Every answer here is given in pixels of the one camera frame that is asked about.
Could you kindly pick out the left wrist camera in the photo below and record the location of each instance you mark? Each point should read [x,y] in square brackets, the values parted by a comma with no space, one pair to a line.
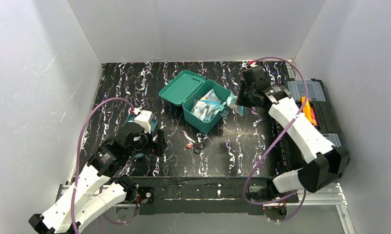
[144,119]

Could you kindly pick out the black tool box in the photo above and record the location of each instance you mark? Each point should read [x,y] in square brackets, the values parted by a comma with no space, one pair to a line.
[321,106]

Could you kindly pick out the teal insert tray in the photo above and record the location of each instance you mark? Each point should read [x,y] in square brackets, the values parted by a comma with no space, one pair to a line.
[130,118]

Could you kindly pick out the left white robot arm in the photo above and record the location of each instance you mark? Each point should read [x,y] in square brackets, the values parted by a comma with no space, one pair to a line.
[96,189]

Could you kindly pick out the orange tool in toolbox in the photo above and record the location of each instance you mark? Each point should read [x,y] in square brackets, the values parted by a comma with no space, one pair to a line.
[308,111]

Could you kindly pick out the blue white pouch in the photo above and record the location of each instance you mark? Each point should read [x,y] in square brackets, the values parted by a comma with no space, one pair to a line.
[211,97]

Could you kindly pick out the teal medicine box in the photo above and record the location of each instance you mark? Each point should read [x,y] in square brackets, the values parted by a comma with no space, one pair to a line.
[185,89]

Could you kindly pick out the teal bandage packet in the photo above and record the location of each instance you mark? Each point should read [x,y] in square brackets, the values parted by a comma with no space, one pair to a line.
[231,103]

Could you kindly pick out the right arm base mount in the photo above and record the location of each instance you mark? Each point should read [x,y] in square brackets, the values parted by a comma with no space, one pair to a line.
[259,194]

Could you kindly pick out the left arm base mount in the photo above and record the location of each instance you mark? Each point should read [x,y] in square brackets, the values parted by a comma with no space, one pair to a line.
[141,195]

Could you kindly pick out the aluminium frame rail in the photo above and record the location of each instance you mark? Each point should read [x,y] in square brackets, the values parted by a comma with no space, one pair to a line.
[214,195]

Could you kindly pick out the small scissors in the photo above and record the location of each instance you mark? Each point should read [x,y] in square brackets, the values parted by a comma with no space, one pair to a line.
[197,146]

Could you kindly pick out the clear bag of packets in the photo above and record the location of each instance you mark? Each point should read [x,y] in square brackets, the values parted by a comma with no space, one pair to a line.
[206,111]

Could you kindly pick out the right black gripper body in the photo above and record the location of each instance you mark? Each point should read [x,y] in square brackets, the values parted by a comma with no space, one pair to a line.
[244,98]

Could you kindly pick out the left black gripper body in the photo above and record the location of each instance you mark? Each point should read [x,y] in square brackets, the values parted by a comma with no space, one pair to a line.
[155,144]

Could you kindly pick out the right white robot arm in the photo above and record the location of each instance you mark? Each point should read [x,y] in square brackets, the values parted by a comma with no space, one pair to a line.
[308,179]

